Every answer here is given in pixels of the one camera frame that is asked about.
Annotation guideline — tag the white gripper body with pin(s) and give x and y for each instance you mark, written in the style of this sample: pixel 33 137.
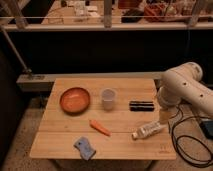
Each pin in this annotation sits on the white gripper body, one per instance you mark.
pixel 164 115

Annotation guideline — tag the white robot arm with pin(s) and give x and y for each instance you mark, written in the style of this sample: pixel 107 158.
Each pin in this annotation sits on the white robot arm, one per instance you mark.
pixel 183 82

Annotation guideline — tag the black rectangular box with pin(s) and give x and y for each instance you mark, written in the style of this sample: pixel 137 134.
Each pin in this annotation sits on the black rectangular box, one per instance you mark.
pixel 141 106

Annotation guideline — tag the black device on floor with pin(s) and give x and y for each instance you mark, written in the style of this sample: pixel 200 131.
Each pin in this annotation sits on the black device on floor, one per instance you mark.
pixel 207 128

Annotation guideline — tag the translucent plastic cup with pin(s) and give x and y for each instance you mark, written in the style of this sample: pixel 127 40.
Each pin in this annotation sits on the translucent plastic cup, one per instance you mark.
pixel 108 98

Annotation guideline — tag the orange carrot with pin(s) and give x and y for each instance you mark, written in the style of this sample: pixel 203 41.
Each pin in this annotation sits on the orange carrot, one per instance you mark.
pixel 94 124

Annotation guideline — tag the blue sponge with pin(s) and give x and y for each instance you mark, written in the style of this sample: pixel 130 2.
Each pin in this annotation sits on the blue sponge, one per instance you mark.
pixel 85 149

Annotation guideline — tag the orange bowl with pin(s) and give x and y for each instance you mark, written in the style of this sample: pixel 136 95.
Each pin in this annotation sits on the orange bowl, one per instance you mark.
pixel 75 100

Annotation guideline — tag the grey metal beam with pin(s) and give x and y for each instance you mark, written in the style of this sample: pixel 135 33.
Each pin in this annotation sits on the grey metal beam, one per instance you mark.
pixel 45 82

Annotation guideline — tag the diagonal metal strut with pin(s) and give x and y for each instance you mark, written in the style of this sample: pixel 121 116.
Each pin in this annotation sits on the diagonal metal strut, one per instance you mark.
pixel 26 69

